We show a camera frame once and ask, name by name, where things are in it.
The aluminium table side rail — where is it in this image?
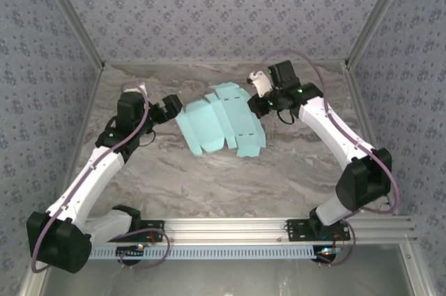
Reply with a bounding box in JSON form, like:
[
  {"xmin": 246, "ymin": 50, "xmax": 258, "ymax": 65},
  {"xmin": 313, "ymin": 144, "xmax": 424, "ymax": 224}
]
[
  {"xmin": 17, "ymin": 64, "xmax": 105, "ymax": 296},
  {"xmin": 343, "ymin": 64, "xmax": 440, "ymax": 296}
]

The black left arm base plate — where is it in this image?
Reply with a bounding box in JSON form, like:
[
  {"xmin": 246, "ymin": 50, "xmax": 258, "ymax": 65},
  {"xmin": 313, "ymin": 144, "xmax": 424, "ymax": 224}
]
[{"xmin": 107, "ymin": 218, "xmax": 167, "ymax": 243}]

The aluminium table end rail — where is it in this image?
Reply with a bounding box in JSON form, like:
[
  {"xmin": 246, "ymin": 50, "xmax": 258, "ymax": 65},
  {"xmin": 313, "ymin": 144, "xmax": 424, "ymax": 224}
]
[{"xmin": 102, "ymin": 60, "xmax": 349, "ymax": 66}]

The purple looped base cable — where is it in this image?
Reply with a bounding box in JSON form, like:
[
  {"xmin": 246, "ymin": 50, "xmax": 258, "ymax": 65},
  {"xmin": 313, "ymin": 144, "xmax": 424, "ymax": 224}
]
[
  {"xmin": 118, "ymin": 228, "xmax": 171, "ymax": 271},
  {"xmin": 317, "ymin": 224, "xmax": 356, "ymax": 268}
]

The light blue paper box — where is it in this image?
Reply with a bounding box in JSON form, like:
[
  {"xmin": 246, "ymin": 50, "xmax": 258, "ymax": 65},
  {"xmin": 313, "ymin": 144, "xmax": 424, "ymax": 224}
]
[{"xmin": 175, "ymin": 81, "xmax": 268, "ymax": 157}]

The aluminium frame post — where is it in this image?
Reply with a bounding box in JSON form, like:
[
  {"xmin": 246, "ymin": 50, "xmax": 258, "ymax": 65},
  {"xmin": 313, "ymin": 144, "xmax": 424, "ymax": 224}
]
[
  {"xmin": 33, "ymin": 0, "xmax": 106, "ymax": 69},
  {"xmin": 344, "ymin": 0, "xmax": 417, "ymax": 69}
]

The small black board with LED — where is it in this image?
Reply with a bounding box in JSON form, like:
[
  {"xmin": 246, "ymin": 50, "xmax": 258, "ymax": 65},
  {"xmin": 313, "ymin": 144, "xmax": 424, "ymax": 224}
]
[
  {"xmin": 116, "ymin": 245, "xmax": 146, "ymax": 262},
  {"xmin": 315, "ymin": 245, "xmax": 337, "ymax": 264}
]

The white slotted cable duct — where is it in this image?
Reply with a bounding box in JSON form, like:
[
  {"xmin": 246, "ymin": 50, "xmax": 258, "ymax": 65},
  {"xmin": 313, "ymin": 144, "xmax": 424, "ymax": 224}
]
[{"xmin": 89, "ymin": 244, "xmax": 325, "ymax": 261}]

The aluminium mounting rail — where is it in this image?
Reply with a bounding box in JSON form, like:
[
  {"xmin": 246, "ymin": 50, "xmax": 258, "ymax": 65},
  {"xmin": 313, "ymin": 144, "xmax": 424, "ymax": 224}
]
[{"xmin": 86, "ymin": 217, "xmax": 419, "ymax": 244}]

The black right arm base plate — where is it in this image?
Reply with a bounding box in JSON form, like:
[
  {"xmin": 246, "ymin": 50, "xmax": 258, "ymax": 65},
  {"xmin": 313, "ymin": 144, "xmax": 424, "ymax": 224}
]
[{"xmin": 286, "ymin": 218, "xmax": 351, "ymax": 243}]

